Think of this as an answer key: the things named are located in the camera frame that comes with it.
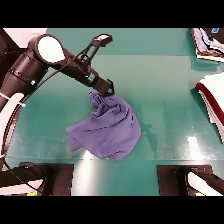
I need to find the purple T-shirt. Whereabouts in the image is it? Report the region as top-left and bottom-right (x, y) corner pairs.
(65, 91), (143, 163)

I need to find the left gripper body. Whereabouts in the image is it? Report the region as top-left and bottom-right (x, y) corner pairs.
(79, 68), (116, 98)

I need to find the white garment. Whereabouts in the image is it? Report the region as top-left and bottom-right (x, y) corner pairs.
(199, 71), (224, 101)

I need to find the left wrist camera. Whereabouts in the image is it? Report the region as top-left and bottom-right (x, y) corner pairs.
(75, 33), (114, 66)

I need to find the red garment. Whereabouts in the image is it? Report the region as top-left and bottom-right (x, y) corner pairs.
(195, 82), (224, 125)

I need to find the heap of clothes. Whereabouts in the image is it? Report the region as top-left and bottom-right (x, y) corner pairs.
(190, 27), (224, 64)

